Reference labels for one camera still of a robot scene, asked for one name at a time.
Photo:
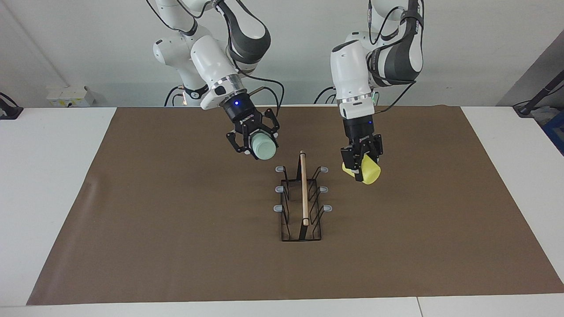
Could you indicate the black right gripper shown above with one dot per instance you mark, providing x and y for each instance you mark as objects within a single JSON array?
[{"x": 242, "y": 112}]

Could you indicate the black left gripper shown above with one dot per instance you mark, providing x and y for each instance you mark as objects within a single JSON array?
[{"x": 359, "y": 127}]

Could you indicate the pale green plastic cup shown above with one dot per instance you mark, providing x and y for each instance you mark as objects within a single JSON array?
[{"x": 264, "y": 147}]

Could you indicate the yellow plastic cup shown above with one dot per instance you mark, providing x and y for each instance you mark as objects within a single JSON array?
[{"x": 371, "y": 172}]

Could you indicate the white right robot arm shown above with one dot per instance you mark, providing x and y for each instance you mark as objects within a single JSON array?
[{"x": 211, "y": 57}]

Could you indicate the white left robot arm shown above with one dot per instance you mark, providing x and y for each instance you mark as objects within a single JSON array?
[{"x": 350, "y": 75}]

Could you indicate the brown table mat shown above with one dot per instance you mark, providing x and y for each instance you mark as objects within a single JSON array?
[{"x": 176, "y": 264}]

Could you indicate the black pole stand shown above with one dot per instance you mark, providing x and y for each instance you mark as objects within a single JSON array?
[{"x": 523, "y": 110}]

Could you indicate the blue box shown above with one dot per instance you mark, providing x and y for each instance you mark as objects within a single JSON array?
[{"x": 556, "y": 132}]

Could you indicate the black table clamp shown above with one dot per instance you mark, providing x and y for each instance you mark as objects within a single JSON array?
[{"x": 9, "y": 112}]

